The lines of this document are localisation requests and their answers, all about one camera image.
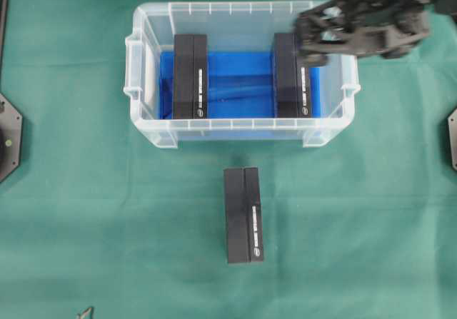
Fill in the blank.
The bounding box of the black frame rail left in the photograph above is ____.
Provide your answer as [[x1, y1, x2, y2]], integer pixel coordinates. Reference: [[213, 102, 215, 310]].
[[0, 0, 9, 59]]

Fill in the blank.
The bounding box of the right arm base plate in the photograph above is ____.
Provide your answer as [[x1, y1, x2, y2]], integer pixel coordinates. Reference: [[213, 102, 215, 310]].
[[448, 108, 457, 171]]

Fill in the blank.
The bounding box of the clear plastic storage case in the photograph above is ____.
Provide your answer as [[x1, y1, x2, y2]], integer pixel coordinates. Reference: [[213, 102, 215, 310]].
[[124, 0, 361, 148]]

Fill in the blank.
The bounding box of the blue liner sheet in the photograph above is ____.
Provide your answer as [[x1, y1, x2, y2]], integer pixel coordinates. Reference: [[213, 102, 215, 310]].
[[159, 51, 321, 119]]

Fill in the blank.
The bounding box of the black realsense box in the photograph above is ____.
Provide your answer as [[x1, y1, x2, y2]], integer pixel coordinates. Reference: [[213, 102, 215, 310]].
[[272, 33, 313, 118], [173, 34, 209, 119], [224, 167, 264, 263]]

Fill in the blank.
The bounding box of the small metal bracket bottom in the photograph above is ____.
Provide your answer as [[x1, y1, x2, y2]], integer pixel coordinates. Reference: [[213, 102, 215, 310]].
[[76, 306, 94, 319]]

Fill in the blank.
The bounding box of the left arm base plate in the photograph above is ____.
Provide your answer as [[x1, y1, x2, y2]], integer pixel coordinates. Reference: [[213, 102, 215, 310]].
[[1, 94, 23, 182]]

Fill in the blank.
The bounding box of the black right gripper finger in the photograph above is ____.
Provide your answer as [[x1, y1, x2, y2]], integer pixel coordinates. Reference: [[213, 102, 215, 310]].
[[297, 54, 328, 67]]

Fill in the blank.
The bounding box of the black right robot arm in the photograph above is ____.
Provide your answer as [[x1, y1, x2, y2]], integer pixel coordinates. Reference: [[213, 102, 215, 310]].
[[294, 0, 456, 67]]

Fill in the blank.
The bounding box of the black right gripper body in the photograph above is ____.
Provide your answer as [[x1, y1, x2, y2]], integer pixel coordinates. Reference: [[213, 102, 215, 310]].
[[293, 0, 431, 59]]

